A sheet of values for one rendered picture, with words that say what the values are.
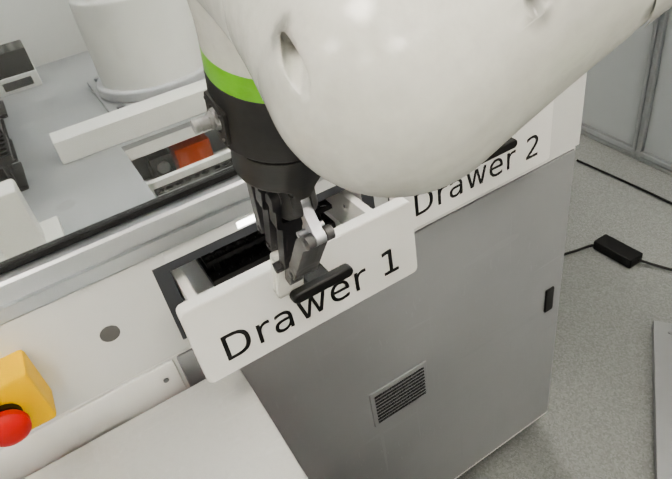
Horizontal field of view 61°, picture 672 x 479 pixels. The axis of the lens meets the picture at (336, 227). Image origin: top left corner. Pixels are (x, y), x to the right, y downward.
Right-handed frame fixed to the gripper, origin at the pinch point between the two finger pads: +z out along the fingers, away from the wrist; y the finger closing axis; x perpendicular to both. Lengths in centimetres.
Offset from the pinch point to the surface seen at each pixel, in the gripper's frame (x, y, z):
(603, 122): 181, -58, 112
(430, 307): 25.7, -0.2, 32.8
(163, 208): -7.6, -13.6, -0.4
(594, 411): 71, 25, 91
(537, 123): 46.0, -7.5, 7.7
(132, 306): -14.9, -9.5, 8.1
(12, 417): -28.7, -2.8, 6.3
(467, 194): 32.5, -5.5, 13.4
